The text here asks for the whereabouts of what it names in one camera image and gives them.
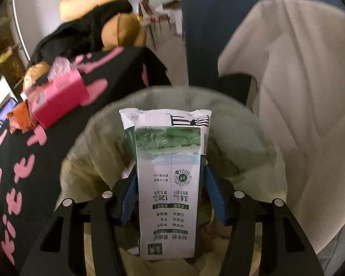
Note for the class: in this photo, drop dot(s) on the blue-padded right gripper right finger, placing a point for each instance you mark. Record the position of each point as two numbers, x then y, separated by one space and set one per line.
216 197

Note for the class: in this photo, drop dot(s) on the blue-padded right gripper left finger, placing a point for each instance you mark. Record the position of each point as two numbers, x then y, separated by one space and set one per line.
130 197

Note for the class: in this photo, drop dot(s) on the white green milk carton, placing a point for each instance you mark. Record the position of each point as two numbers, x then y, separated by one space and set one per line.
170 148

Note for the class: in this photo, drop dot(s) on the grey-lined round trash bin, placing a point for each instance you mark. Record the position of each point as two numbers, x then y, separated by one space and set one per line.
237 150

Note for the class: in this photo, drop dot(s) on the black tablecloth with pink print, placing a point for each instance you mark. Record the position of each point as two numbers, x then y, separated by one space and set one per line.
30 163

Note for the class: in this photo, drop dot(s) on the pink cardboard box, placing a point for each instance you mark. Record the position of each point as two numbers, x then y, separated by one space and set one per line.
49 102

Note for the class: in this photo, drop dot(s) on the purple cloth on floor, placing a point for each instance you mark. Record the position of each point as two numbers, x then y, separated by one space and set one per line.
6 108

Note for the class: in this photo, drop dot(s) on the grey cloth over chair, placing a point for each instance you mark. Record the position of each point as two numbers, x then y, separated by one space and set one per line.
295 49

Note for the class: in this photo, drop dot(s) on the tan sofa cushions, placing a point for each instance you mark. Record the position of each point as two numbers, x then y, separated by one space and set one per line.
122 30

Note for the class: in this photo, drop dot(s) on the black garment on sofa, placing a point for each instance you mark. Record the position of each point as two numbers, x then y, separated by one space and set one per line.
79 36

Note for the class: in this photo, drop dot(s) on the beige dining chair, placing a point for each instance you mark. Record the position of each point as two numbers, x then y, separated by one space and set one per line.
150 17

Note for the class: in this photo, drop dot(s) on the wooden shelf cabinet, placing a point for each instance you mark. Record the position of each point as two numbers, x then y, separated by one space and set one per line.
12 68

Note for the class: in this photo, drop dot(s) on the navy blue panel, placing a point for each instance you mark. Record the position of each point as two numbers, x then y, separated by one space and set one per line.
208 25

